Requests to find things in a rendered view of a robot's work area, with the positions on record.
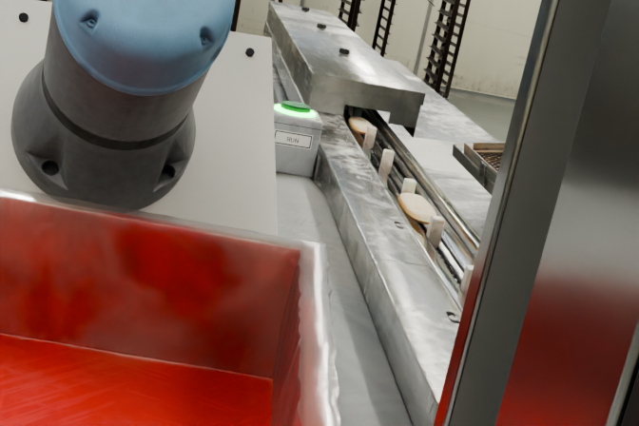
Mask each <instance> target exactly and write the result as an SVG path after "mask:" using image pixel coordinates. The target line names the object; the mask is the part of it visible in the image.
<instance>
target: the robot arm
mask: <svg viewBox="0 0 639 426"><path fill-rule="evenodd" d="M235 1H236V0H52V6H51V15H50V22H49V29H48V40H47V45H46V51H45V57H44V58H43V60H42V61H41V62H40V63H38V64H37V65H36V66H35V67H34V68H33V69H32V70H31V71H30V72H29V74H28V75H27V76H26V78H25V79H24V81H23V82H22V84H21V86H20V87H19V89H18V91H17V94H16V97H15V100H14V104H13V109H12V115H11V124H10V134H11V141H12V145H13V149H14V152H15V155H16V157H17V160H18V162H19V164H20V165H21V166H22V168H23V170H24V171H25V172H26V174H27V175H28V177H29V178H30V179H31V180H32V181H33V182H34V183H35V185H36V186H38V187H39V188H40V189H41V190H42V191H43V192H45V193H46V194H49V195H53V196H57V197H62V198H69V199H76V200H81V201H86V202H90V203H98V204H104V205H111V206H117V207H123V208H129V209H136V210H139V209H142V208H145V207H147V206H149V205H151V204H153V203H156V202H157V201H159V200H160V199H161V198H162V197H164V196H165V195H166V194H167V193H168V192H169V191H170V190H171V189H172V188H173V187H174V186H175V185H176V184H177V182H178V181H179V180H180V179H181V177H182V176H183V174H184V171H185V169H186V167H187V165H188V163H189V161H190V159H191V156H192V153H193V150H194V145H195V139H196V123H195V116H194V111H193V104H194V102H195V100H196V97H197V95H198V93H199V91H200V89H201V87H202V85H203V81H204V79H205V77H206V75H207V73H208V71H209V70H210V67H211V66H212V64H213V63H214V62H215V60H216V59H217V57H218V56H219V54H220V52H221V51H222V49H223V46H224V44H225V42H226V39H227V37H228V34H229V31H230V29H231V25H232V20H233V13H234V8H235Z"/></svg>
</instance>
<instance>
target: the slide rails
mask: <svg viewBox="0 0 639 426"><path fill-rule="evenodd" d="M343 118H344V119H345V121H346V123H347V124H348V119H349V116H348V115H347V113H346V111H345V110H344V111H343ZM361 118H364V119H366V120H367V121H368V122H369V123H371V124H372V126H374V127H375V128H376V129H377V133H376V138H375V145H376V146H377V148H378V150H379V151H380V153H381V154H383V150H384V149H389V150H393V149H392V147H391V146H390V145H389V143H388V142H387V141H386V139H385V138H384V137H383V135H382V134H381V133H380V131H379V130H378V128H377V127H376V126H375V124H374V123H373V122H372V120H371V119H370V118H369V116H368V115H367V114H366V112H365V111H364V110H363V108H362V113H361ZM348 126H349V124H348ZM350 128H351V127H350ZM351 130H352V131H353V133H354V135H355V136H356V138H357V139H358V142H359V143H360V145H361V146H362V148H363V150H364V151H365V153H366V154H367V156H368V158H369V159H370V161H371V162H372V164H373V166H374V167H375V169H376V171H377V172H378V174H379V176H380V178H381V179H382V180H383V181H384V183H385V185H386V186H387V188H388V189H389V191H390V193H391V194H392V196H393V198H394V199H395V201H396V202H397V205H398V206H399V208H400V209H401V207H400V205H399V203H398V199H397V197H398V196H399V194H398V192H397V190H396V188H395V187H394V185H393V184H392V182H391V181H390V179H389V178H388V176H387V175H386V173H385V172H384V170H383V168H382V167H381V165H380V164H379V162H378V160H377V159H376V157H375V156H374V154H373V153H372V151H371V149H370V148H369V146H368V145H367V144H366V143H365V141H364V140H363V138H362V137H361V135H360V134H359V133H358V132H356V131H354V130H353V129H352V128H351ZM393 151H394V150H393ZM394 152H395V151H394ZM392 169H393V171H394V172H395V174H396V175H397V177H398V178H399V180H400V181H401V183H402V184H403V182H404V179H405V178H407V179H413V180H415V181H416V190H415V194H417V195H419V196H422V197H423V198H424V199H425V200H426V201H427V202H428V203H429V204H430V205H431V206H432V207H433V208H434V210H435V212H436V215H437V216H439V217H442V218H443V219H444V221H445V223H444V227H443V231H442V235H441V239H440V240H441V241H442V243H443V244H444V245H445V247H446V248H447V250H448V251H449V253H450V254H451V256H452V257H453V259H454V260H455V262H456V263H457V265H458V266H459V268H460V269H461V271H462V272H463V274H464V270H465V266H466V265H467V264H469V265H474V262H475V258H474V256H473V255H472V253H471V252H470V251H469V249H468V248H467V247H466V245H465V244H464V243H463V241H462V240H461V239H460V238H459V237H458V236H457V234H456V233H455V231H454V230H453V229H452V227H451V226H450V225H449V223H448V222H447V221H446V219H445V218H444V217H443V215H442V214H441V213H440V211H439V210H438V209H437V207H436V206H435V204H434V203H433V202H432V200H431V199H430V198H429V196H428V195H427V194H426V192H425V191H424V190H423V188H422V187H421V186H420V184H419V183H418V182H417V180H416V179H415V177H414V176H413V175H412V173H411V172H410V171H409V169H408V168H407V167H406V165H405V164H404V163H403V162H402V161H401V160H400V158H399V157H398V155H397V154H396V153H395V155H394V160H393V163H392ZM401 211H402V213H403V214H404V216H405V217H406V219H407V221H408V222H409V224H410V225H411V226H412V228H413V229H414V231H415V233H416V235H417V236H418V238H419V240H420V241H421V243H422V244H423V246H424V248H425V249H426V251H427V252H428V254H429V256H430V257H431V259H432V260H433V262H434V264H435V265H436V268H437V269H438V271H439V272H440V274H441V276H442V277H443V279H444V280H445V281H446V283H447V284H448V286H449V287H450V289H451V291H452V292H453V294H454V296H455V298H456V299H457V301H458V303H459V304H460V306H461V307H462V309H463V306H464V302H465V299H466V296H465V295H464V293H463V292H462V290H461V289H460V287H459V286H458V284H457V282H456V281H455V279H454V277H453V276H452V274H451V273H450V271H449V270H448V268H447V267H446V265H445V263H444V262H443V260H442V259H441V258H440V257H439V255H438V254H437V252H436V250H435V249H434V247H433V245H432V244H431V242H430V241H429V239H428V238H427V236H426V235H425V233H424V232H423V230H422V229H421V227H420V225H419V224H418V222H416V221H414V220H412V219H411V218H409V217H408V216H407V215H406V214H405V213H404V212H403V210H402V209H401Z"/></svg>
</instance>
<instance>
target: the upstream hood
mask: <svg viewBox="0 0 639 426"><path fill-rule="evenodd" d="M266 22H267V24H268V26H269V28H270V29H271V31H272V34H273V36H274V38H275V40H276V42H277V44H278V47H279V49H280V51H281V54H282V57H283V59H284V61H285V63H286V65H287V66H288V69H289V71H290V73H291V75H292V77H293V80H294V82H295V84H296V86H297V88H298V90H299V93H300V96H301V98H302V100H303V101H304V103H305V104H306V105H308V106H310V107H311V110H315V111H320V112H325V113H331V114H337V115H342V116H343V111H344V108H345V105H348V106H354V107H364V108H370V109H375V110H380V111H386V112H390V117H389V121H388V124H392V125H398V126H403V127H404V128H405V129H406V130H407V131H408V133H409V134H410V135H411V136H412V137H413V138H414V136H415V131H416V123H417V119H418V115H419V111H420V107H421V106H423V102H424V98H425V93H424V92H423V91H422V90H420V89H419V88H418V87H417V86H416V85H414V84H413V83H412V82H411V81H410V80H409V79H407V78H406V77H405V76H404V75H403V74H402V73H400V72H399V71H398V70H397V69H396V68H394V67H393V66H392V65H391V64H390V63H389V62H388V61H386V60H385V59H384V58H383V57H382V56H381V55H379V54H378V53H377V52H376V51H375V50H374V49H372V48H371V47H370V46H369V45H368V44H367V43H365V42H364V41H363V40H362V39H361V38H360V37H358V36H357V35H356V34H355V33H354V32H353V31H352V30H350V29H349V28H348V27H347V26H346V25H344V24H343V23H342V22H341V21H340V20H339V19H338V18H337V17H336V16H335V15H334V14H333V13H331V12H329V11H324V10H314V9H309V8H307V7H300V6H294V5H289V4H284V3H279V2H274V1H269V3H268V14H267V19H266Z"/></svg>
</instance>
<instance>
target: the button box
mask: <svg viewBox="0 0 639 426"><path fill-rule="evenodd" d="M313 111H314V112H315V113H316V116H315V117H311V118H307V117H298V116H293V115H289V114H285V113H282V112H279V111H277V110H275V109H274V128H275V157H276V172H279V173H285V174H291V175H297V176H303V177H309V178H310V179H311V180H312V181H316V180H317V178H318V174H319V169H320V160H321V157H320V155H319V152H318V149H319V144H320V135H321V131H322V126H323V122H322V120H321V118H320V116H319V114H318V113H317V112H316V111H315V110H313ZM312 176H313V178H312Z"/></svg>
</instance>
